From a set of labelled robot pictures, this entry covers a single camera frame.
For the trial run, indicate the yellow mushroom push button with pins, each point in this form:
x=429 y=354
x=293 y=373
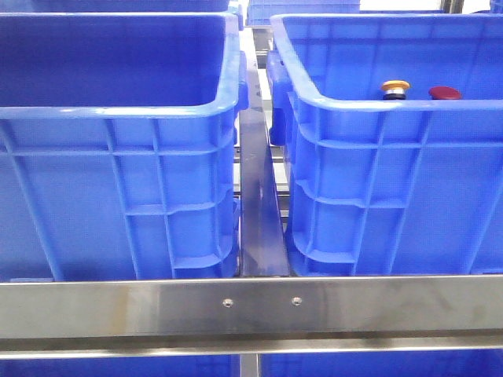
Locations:
x=395 y=90

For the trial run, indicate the red mushroom push button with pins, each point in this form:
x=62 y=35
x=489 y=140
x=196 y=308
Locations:
x=444 y=93

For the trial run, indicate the stainless steel divider bar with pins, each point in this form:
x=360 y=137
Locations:
x=261 y=234

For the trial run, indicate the blue plastic crate right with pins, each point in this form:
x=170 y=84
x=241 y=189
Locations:
x=390 y=187

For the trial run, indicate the blue plastic crate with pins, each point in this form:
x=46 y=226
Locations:
x=117 y=145
x=390 y=187

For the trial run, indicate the blue plastic crate left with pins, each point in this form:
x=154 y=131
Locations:
x=117 y=145

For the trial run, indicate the blue crate rear middle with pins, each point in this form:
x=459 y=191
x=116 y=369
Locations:
x=259 y=12

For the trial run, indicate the blue crate lower left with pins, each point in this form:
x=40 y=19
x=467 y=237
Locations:
x=223 y=365

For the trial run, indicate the blue crate rear left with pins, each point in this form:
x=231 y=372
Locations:
x=136 y=6

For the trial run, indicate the blue crate lower right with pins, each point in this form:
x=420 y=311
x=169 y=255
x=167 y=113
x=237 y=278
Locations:
x=406 y=363

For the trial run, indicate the stainless steel front rail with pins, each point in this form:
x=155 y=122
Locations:
x=156 y=318

